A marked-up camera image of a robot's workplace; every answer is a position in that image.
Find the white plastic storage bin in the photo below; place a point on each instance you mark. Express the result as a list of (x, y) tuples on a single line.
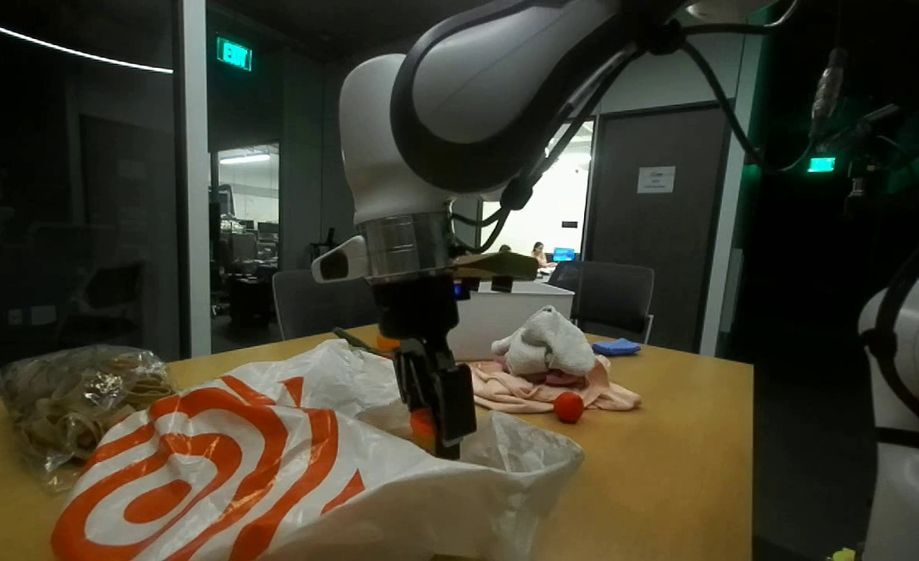
[(489, 313)]

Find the white orange printed carrier bag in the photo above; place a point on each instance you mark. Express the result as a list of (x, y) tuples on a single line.
[(272, 470)]

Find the clear bag of snacks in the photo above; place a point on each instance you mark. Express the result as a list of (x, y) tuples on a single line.
[(74, 399)]

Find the green exit sign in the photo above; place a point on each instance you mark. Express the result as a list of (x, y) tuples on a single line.
[(235, 55)]

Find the small green lit sign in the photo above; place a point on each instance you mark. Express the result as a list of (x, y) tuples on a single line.
[(819, 162)]

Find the blue sponge cloth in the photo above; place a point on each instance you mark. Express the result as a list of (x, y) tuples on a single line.
[(619, 347)]

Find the white pillar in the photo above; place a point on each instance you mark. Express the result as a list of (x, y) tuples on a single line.
[(194, 176)]

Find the grey white towel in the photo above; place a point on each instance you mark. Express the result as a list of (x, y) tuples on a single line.
[(546, 340)]

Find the pale pink cloth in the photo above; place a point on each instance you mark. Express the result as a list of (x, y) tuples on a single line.
[(507, 392)]

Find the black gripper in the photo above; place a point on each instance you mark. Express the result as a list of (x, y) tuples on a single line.
[(416, 306)]

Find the small red plush ball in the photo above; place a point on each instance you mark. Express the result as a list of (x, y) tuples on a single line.
[(568, 405)]

